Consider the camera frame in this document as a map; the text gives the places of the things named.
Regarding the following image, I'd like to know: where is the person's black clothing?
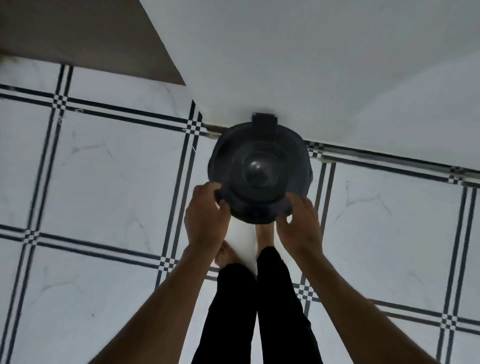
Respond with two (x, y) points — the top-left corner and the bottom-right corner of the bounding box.
(191, 245), (324, 364)

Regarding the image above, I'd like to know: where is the person's right forearm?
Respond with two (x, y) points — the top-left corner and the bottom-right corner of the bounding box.
(292, 247), (440, 364)

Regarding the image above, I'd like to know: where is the grey pedal trash bin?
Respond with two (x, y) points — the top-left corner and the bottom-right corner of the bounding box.
(207, 111), (315, 226)

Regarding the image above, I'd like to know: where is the brown door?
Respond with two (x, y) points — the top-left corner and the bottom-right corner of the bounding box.
(0, 0), (187, 86)

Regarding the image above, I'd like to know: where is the person's right hand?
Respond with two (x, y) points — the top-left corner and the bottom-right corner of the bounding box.
(275, 192), (324, 262)

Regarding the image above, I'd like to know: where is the person's left forearm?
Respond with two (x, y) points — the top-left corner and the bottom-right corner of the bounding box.
(88, 243), (222, 364)

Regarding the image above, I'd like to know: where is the person's left hand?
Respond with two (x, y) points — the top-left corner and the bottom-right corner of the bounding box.
(183, 181), (232, 260)

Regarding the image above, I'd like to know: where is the person's left foot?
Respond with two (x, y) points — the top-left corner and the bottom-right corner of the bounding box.
(214, 239), (245, 270)

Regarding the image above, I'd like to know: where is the person's right foot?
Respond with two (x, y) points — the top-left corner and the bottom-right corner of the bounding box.
(255, 223), (278, 258)

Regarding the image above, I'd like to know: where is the person's foot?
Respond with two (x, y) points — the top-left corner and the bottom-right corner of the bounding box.
(255, 223), (278, 258)
(214, 239), (245, 270)

